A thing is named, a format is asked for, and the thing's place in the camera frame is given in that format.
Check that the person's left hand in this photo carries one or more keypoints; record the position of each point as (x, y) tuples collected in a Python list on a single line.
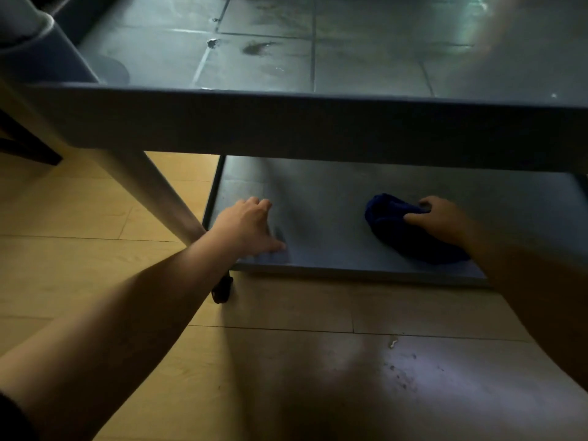
[(245, 229)]

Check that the person's right hand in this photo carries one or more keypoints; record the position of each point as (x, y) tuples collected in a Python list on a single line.
[(445, 222)]

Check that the dark blue cloth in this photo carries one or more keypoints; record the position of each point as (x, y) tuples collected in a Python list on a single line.
[(395, 229)]

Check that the grey layered cart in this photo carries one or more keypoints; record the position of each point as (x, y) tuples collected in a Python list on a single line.
[(321, 128)]

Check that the person's right forearm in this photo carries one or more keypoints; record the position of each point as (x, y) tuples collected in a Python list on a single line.
[(542, 289)]

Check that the person's left forearm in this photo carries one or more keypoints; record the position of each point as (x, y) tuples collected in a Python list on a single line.
[(115, 339)]

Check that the person's black sleeve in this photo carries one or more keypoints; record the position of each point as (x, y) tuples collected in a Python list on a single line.
[(14, 422)]

